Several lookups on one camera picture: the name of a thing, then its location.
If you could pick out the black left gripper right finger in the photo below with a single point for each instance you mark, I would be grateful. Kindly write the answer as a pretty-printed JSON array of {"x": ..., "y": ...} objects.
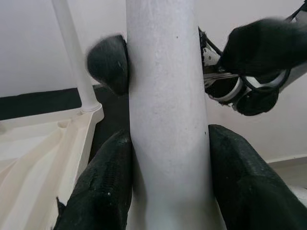
[{"x": 251, "y": 191}]

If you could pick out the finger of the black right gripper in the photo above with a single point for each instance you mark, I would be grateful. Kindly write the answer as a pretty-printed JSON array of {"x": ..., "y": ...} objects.
[
  {"x": 263, "y": 45},
  {"x": 110, "y": 64}
]

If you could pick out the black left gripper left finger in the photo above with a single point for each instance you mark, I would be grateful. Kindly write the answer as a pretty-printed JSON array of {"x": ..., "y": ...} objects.
[{"x": 100, "y": 191}]

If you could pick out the white plastic table leg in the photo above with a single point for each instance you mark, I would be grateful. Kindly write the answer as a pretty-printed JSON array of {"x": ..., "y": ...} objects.
[
  {"x": 76, "y": 72},
  {"x": 165, "y": 95}
]

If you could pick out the white plastic children table top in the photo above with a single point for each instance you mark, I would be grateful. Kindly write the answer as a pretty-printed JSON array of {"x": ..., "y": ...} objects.
[{"x": 36, "y": 155}]

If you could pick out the black tablecloth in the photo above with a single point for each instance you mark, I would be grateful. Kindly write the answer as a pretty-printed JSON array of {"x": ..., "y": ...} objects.
[{"x": 36, "y": 103}]

